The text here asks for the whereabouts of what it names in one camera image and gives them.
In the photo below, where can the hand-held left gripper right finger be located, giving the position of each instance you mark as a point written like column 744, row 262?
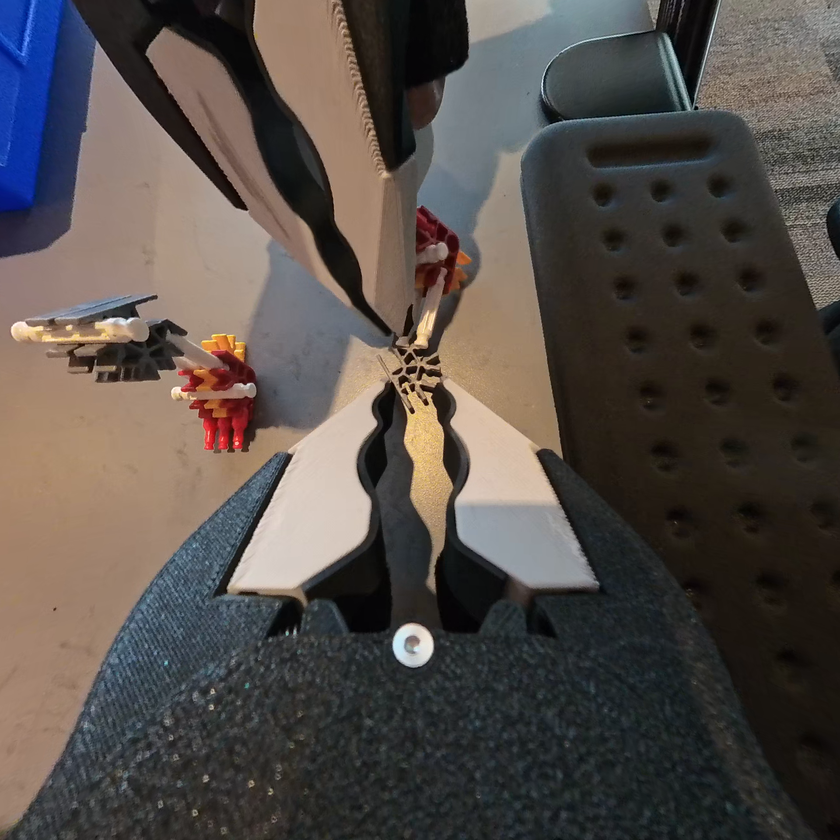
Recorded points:
column 518, row 525

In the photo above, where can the black dimpled plastic panel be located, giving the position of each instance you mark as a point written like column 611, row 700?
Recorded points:
column 689, row 328

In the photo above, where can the grey-topped red yellow toy assembly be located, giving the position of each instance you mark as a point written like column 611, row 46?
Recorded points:
column 144, row 358

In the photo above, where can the small red yellow toy assembly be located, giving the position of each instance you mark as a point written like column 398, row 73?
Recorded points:
column 436, row 259

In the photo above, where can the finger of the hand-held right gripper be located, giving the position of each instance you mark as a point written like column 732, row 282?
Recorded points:
column 216, row 131
column 328, row 98

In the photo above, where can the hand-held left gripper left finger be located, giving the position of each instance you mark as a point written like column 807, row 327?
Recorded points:
column 308, row 518

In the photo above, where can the person's right hand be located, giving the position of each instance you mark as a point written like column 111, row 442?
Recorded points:
column 425, row 105

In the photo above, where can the blue plastic bin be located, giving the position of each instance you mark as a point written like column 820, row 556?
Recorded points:
column 26, row 98

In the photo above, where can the grey snowflake connector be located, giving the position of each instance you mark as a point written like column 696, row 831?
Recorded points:
column 412, row 375

